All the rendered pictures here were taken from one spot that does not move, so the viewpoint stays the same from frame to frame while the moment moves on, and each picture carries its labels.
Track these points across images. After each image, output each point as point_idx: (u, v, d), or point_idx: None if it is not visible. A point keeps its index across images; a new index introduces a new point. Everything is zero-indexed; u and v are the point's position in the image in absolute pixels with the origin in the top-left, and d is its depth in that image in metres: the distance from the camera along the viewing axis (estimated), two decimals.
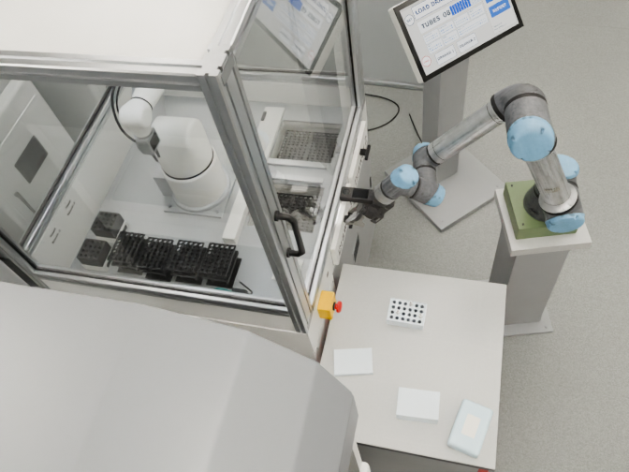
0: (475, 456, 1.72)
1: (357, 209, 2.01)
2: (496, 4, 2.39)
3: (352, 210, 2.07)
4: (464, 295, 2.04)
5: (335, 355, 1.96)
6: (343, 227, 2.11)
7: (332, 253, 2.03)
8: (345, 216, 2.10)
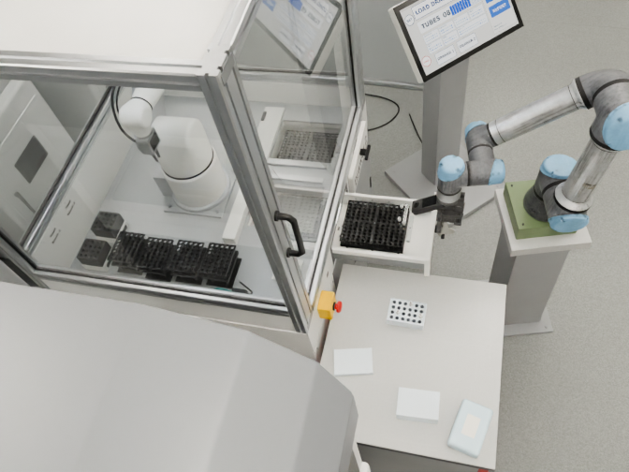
0: (475, 456, 1.72)
1: (436, 217, 1.95)
2: (496, 4, 2.39)
3: None
4: (464, 295, 2.04)
5: (335, 355, 1.96)
6: (433, 237, 2.04)
7: (426, 264, 1.96)
8: (436, 227, 2.03)
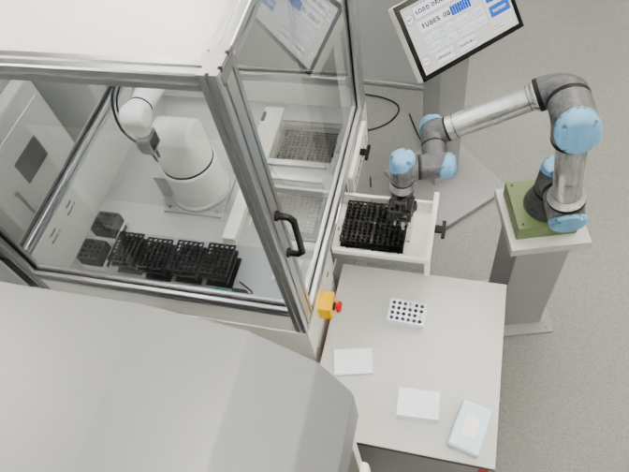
0: (475, 456, 1.72)
1: None
2: (496, 4, 2.39)
3: None
4: (464, 295, 2.04)
5: (335, 355, 1.96)
6: (433, 237, 2.04)
7: (426, 264, 1.96)
8: (436, 227, 2.03)
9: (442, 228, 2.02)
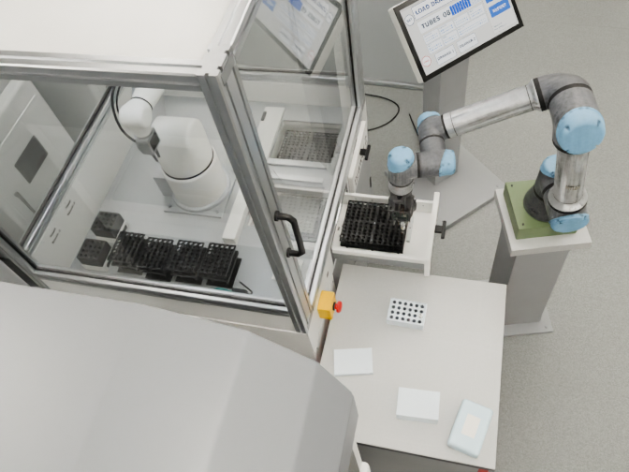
0: (475, 456, 1.72)
1: None
2: (496, 4, 2.39)
3: None
4: (464, 295, 2.04)
5: (335, 355, 1.96)
6: (433, 237, 2.04)
7: (426, 264, 1.96)
8: (436, 227, 2.03)
9: (442, 228, 2.02)
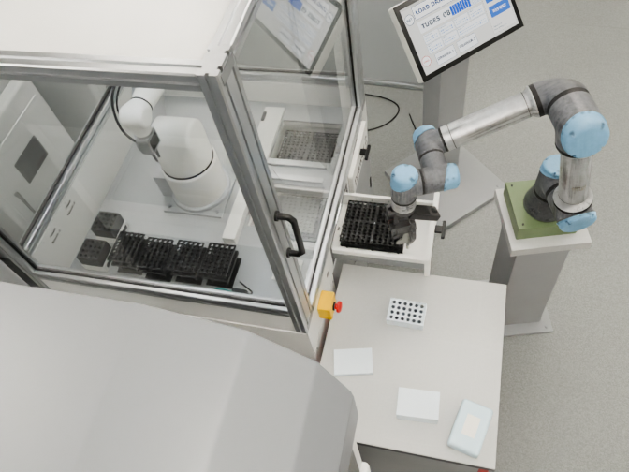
0: (475, 456, 1.72)
1: None
2: (496, 4, 2.39)
3: None
4: (464, 295, 2.04)
5: (335, 355, 1.96)
6: (433, 237, 2.04)
7: (426, 264, 1.96)
8: (436, 227, 2.03)
9: (442, 228, 2.02)
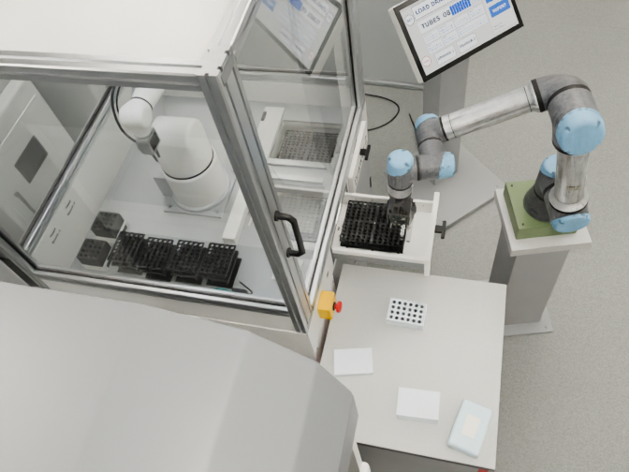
0: (475, 456, 1.72)
1: None
2: (496, 4, 2.39)
3: None
4: (464, 295, 2.04)
5: (335, 355, 1.96)
6: (433, 237, 2.04)
7: (426, 264, 1.96)
8: (436, 227, 2.03)
9: (442, 228, 2.02)
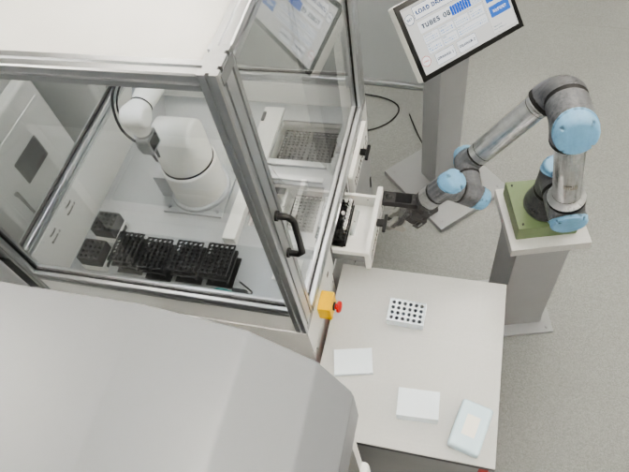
0: (475, 456, 1.72)
1: (399, 213, 1.98)
2: (496, 4, 2.39)
3: (392, 214, 2.04)
4: (464, 295, 2.04)
5: (335, 355, 1.96)
6: (375, 230, 2.08)
7: (366, 257, 2.01)
8: (378, 220, 2.07)
9: (383, 221, 2.07)
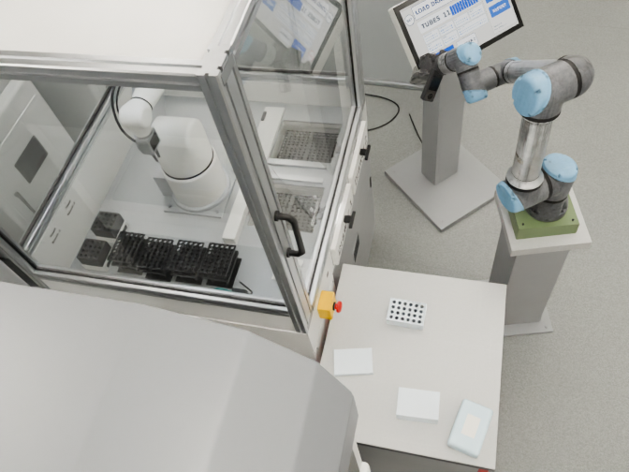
0: (475, 456, 1.72)
1: None
2: (496, 4, 2.39)
3: (416, 81, 2.22)
4: (464, 295, 2.04)
5: (335, 355, 1.96)
6: (343, 227, 2.11)
7: (332, 253, 2.03)
8: (345, 216, 2.10)
9: (350, 217, 2.10)
